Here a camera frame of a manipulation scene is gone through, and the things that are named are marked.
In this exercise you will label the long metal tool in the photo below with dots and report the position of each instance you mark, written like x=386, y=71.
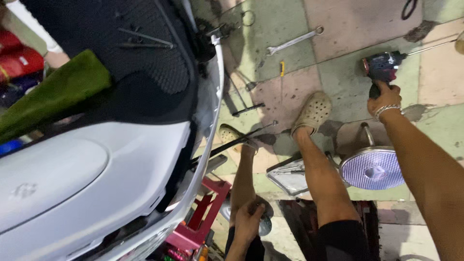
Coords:
x=145, y=38

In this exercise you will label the green cloth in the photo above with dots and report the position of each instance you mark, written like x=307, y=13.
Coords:
x=54, y=94

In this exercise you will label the person's black shorts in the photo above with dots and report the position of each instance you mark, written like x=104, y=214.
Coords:
x=340, y=241

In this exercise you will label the red scooter stand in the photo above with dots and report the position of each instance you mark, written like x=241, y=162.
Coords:
x=203, y=217

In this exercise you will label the person's right fingers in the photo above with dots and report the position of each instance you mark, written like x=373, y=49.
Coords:
x=388, y=88

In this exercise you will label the person's right leg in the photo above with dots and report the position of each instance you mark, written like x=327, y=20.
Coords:
x=322, y=177

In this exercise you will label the round metal stool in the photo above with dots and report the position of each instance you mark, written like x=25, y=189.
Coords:
x=371, y=168

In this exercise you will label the small yellow tool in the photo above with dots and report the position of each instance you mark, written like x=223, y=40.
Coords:
x=282, y=69

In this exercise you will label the white scooter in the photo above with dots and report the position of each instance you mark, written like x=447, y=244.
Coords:
x=108, y=145

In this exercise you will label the round metal disc part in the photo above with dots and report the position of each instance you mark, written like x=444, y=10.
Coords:
x=266, y=221

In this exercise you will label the metal parts tray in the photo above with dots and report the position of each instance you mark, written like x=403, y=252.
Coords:
x=288, y=179

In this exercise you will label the yellowish object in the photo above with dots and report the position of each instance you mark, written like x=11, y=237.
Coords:
x=460, y=45

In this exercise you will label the silver combination wrench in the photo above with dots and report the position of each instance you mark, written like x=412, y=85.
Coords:
x=293, y=41

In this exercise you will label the beige perforated clog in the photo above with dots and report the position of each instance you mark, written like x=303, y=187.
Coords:
x=312, y=112
x=230, y=135

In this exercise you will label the short black bar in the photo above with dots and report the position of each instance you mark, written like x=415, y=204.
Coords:
x=248, y=109

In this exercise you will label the red bags heap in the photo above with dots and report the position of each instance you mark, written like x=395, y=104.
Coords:
x=18, y=61

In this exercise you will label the person's right hand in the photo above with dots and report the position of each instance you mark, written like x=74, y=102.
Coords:
x=384, y=99

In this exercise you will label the person's leg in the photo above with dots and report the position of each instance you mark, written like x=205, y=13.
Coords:
x=242, y=177
x=322, y=177

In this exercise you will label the long black rod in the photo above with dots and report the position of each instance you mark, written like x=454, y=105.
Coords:
x=235, y=141

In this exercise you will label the person's left hand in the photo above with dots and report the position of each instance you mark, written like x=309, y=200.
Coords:
x=247, y=224

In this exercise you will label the person's left leg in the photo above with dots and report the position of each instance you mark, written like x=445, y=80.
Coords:
x=242, y=177

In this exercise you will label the small metal socket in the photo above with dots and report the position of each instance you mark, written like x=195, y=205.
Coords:
x=251, y=86

